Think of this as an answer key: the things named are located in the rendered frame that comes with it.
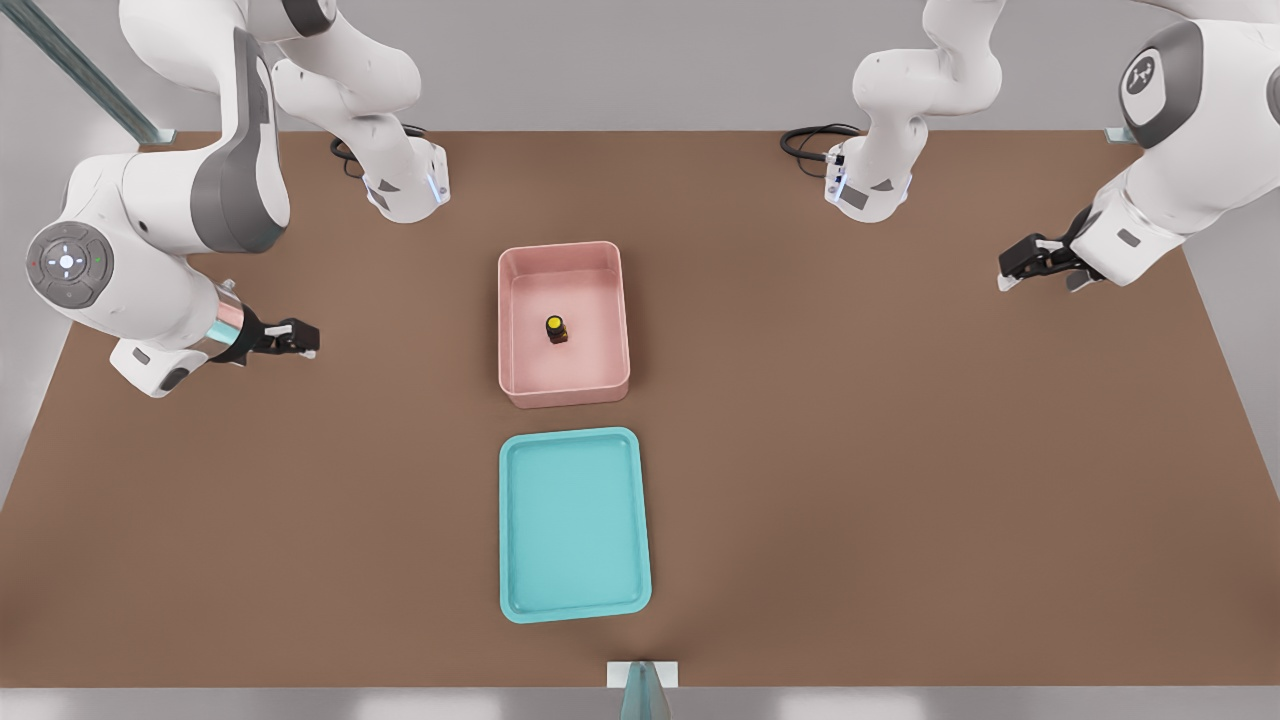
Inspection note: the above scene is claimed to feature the pink plastic box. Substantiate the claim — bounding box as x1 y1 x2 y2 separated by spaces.
497 240 632 410

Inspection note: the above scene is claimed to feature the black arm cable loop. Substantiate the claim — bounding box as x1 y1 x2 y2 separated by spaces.
330 124 429 182
780 123 867 182

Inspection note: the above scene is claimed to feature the pale blue-green tray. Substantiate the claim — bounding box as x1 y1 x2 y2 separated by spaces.
498 426 653 625

